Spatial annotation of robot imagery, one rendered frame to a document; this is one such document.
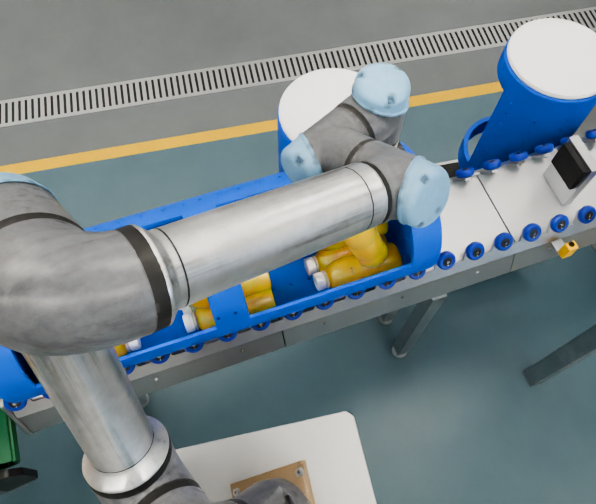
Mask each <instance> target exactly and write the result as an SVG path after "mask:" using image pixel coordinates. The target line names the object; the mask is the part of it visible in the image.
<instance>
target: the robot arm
mask: <svg viewBox="0 0 596 504"><path fill-rule="evenodd" d="M351 91H352V94H351V95H350V96H348V97H347V98H346V99H345V100H343V101H342V102H341V103H339V104H338V105H337V106H336V107H335V108H334V109H333V110H331V111H330V112H329V113H327V114H326V115H325V116H324V117H322V118H321V119H320V120H318V121H317V122H316V123H314V124H313V125H312V126H311V127H309V128H308V129H307V130H305V131H304V132H303V133H302V132H301V133H299V135H298V137H297V138H296V139H295V140H293V141H292V142H291V143H290V144H289V145H288V146H286V147H285V148H284V149H283V151H282V153H281V164H282V167H283V169H284V171H285V173H286V175H287V177H288V178H289V180H290V181H291V182H292V183H291V184H288V185H285V186H282V187H279V188H276V189H273V190H270V191H267V192H264V193H261V194H258V195H255V196H252V197H248V198H245V199H242V200H239V201H236V202H233V203H230V204H227V205H224V206H221V207H218V208H215V209H212V210H209V211H206V212H203V213H200V214H197V215H193V216H190V217H187V218H184V219H181V220H178V221H175V222H172V223H169V224H166V225H163V226H160V227H157V228H154V229H151V230H145V229H143V228H141V227H139V226H138V225H135V224H128V225H125V226H122V227H119V228H116V229H112V230H107V231H96V232H94V231H85V230H84V229H83V228H82V227H81V226H80V225H79V224H78V223H77V222H76V221H75V220H74V219H73V218H72V216H71V215H70V214H69V213H68V212H67V211H66V210H65V209H64V208H63V207H62V206H61V205H60V204H59V202H58V200H57V198H56V197H55V195H54V194H53V193H52V192H51V191H50V190H49V189H48V188H46V187H45V186H43V185H41V184H39V183H37V182H36V181H34V180H32V179H30V178H28V177H26V176H23V175H20V174H15V173H9V172H0V346H2V347H5V348H8V349H11V350H13V351H16V352H19V353H22V355H23V356H24V358H25V360H26V361H27V363H28V364H29V366H30V368H31V369H32V371H33V372H34V374H35V375H36V377H37V379H38V380H39V382H40V383H41V385H42V387H43V388H44V390H45V391H46V393H47V395H48V396H49V398H50V399H51V401H52V403H53V404H54V406H55V407H56V409H57V411H58V412H59V414H60V415H61V417H62V418H63V420H64V422H65V423H66V425H67V426H68V428H69V430H70V431H71V433H72V434H73V436H74V438H75V439H76V441H77V442H78V444H79V446H80V447H81V449H82V450H83V452H84V456H83V460H82V472H83V475H84V478H85V480H86V481H87V483H88V484H89V486H90V488H91V489H92V491H93V492H94V494H95V495H96V497H97V498H98V500H99V501H100V503H101V504H310V502H309V501H308V499H307V497H306V496H305V495H304V493H303V492H302V491H301V490H300V489H299V488H298V487H297V486H296V485H295V484H293V483H292V482H290V481H288V480H286V479H282V478H271V479H265V480H261V481H258V482H256V483H254V484H253V485H251V486H250V487H248V488H247V489H245V490H244V491H242V492H241V493H240V494H238V495H237V496H235V497H234V498H232V499H228V500H223V501H217V502H212V501H211V500H210V499H209V498H208V497H207V495H206V494H205V492H204V491H203V490H202V488H201V487H200V485H199V484H198V483H197V482H196V481H195V479H194V478H193V476H192V475H191V474H190V472H189V471H188V469H187V468H186V467H185V465H184V464H183V462H182V461H181V459H180V457H179V456H178V454H177V452H176V450H175V448H174V446H173V443H172V441H171V439H170V437H169V435H168V433H167V430H166V429H165V427H164V426H163V424H162V423H161V422H160V421H158V420H157V419H155V418H153V417H151V416H147V415H146V414H145V412H144V409H143V407H142V405H141V403H140V401H139V399H138V397H137V395H136V393H135V391H134V389H133V386H132V384H131V382H130V380H129V378H128V376H127V374H126V372H125V370H124V368H123V365H122V363H121V361H120V359H119V357H118V355H117V353H116V351H115V349H114V347H116V346H119V345H123V344H126V343H129V342H132V341H135V340H137V339H140V338H143V337H145V336H148V335H151V334H153V333H155V332H157V331H159V330H162V329H164V328H166V327H168V326H170V325H172V324H173V322H174V319H175V317H176V314H177V312H178V310H179V309H181V308H184V307H186V306H188V305H191V304H193V303H195V302H198V301H200V300H203V299H205V298H207V297H210V296H212V295H214V294H217V293H219V292H222V291H224V290H226V289H229V288H231V287H233V286H236V285H238V284H241V283H243V282H245V281H248V280H250V279H253V278H255V277H257V276H260V275H262V274H264V273H267V272H269V271H272V270H274V269H276V268H279V267H281V266H283V265H286V264H288V263H291V262H293V261H295V260H298V259H300V258H302V257H305V256H307V255H310V254H312V253H314V252H317V251H319V250H322V249H324V248H326V247H329V246H331V245H333V244H336V243H338V242H341V241H343V240H345V239H348V238H350V237H352V236H355V235H357V234H360V233H362V232H364V231H367V230H369V229H371V228H374V227H376V226H378V225H380V224H383V223H386V222H388V221H390V220H398V221H399V223H401V224H403V225H406V224H407V225H409V226H411V227H414V228H423V227H426V226H428V225H430V224H431V223H432V222H434V221H435V220H436V219H437V218H438V217H439V215H440V214H441V213H442V211H443V209H444V207H445V206H446V203H447V201H448V198H449V191H450V179H449V176H448V174H447V172H446V171H445V170H444V169H443V168H442V167H441V166H439V165H437V164H434V163H432V162H430V161H428V160H426V159H425V157H423V156H421V155H418V156H416V155H414V154H411V153H409V152H406V151H405V149H404V147H403V146H402V145H401V143H400V141H399V138H400V133H401V129H402V125H403V122H404V118H405V114H406V111H407V110H408V108H409V96H410V91H411V85H410V81H409V79H408V77H407V75H406V74H405V73H404V72H403V71H402V70H401V69H399V68H398V67H397V66H395V65H392V64H389V63H373V64H369V65H367V66H365V67H364V68H362V69H361V70H360V71H359V72H358V74H357V75H356V77H355V80H354V83H353V85H352V90H351Z"/></svg>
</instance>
